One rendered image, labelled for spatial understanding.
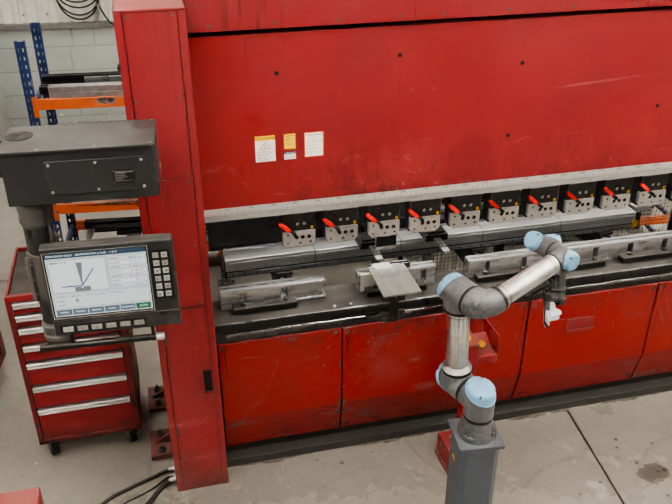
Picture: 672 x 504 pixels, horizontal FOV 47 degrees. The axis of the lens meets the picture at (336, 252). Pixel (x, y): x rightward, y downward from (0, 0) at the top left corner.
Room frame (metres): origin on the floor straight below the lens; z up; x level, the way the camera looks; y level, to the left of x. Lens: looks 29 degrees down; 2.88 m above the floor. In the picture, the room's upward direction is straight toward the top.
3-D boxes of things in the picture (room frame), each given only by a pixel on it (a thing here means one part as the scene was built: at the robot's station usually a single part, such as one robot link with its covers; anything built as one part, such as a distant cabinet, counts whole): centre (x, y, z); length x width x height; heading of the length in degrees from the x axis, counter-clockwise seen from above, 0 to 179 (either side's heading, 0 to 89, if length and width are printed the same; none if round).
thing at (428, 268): (3.27, -0.29, 0.92); 0.39 x 0.06 x 0.10; 104
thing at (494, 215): (3.39, -0.80, 1.26); 0.15 x 0.09 x 0.17; 104
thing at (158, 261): (2.41, 0.80, 1.42); 0.45 x 0.12 x 0.36; 101
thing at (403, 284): (3.11, -0.27, 1.00); 0.26 x 0.18 x 0.01; 14
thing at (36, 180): (2.48, 0.87, 1.53); 0.51 x 0.25 x 0.85; 101
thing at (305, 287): (3.12, 0.30, 0.92); 0.50 x 0.06 x 0.10; 104
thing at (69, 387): (3.23, 1.30, 0.50); 0.50 x 0.50 x 1.00; 14
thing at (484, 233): (3.64, -0.55, 0.93); 2.30 x 0.14 x 0.10; 104
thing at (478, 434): (2.32, -0.55, 0.82); 0.15 x 0.15 x 0.10
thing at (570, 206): (3.48, -1.18, 1.26); 0.15 x 0.09 x 0.17; 104
